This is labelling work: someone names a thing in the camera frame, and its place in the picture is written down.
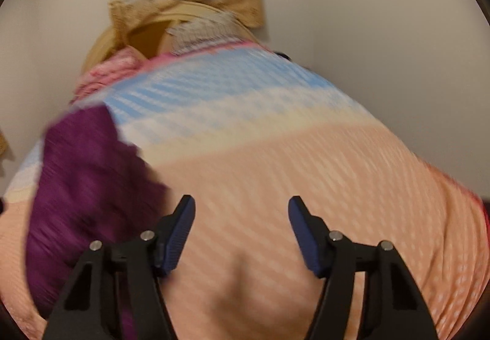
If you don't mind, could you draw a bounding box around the cream wooden headboard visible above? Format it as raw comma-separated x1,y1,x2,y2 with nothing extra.
82,2,249,77

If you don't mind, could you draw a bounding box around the purple hooded puffer jacket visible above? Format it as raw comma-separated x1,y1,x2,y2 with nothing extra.
25,105,170,340

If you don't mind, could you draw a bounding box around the striped floral pillow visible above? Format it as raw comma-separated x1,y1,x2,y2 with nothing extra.
168,12,251,56

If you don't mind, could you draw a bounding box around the pink folded blanket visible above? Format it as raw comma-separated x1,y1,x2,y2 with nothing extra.
68,47,150,105

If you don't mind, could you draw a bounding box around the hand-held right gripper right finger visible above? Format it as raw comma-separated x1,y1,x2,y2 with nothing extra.
288,195,439,340

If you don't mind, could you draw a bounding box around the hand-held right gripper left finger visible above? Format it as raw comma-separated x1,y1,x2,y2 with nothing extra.
41,195,196,340

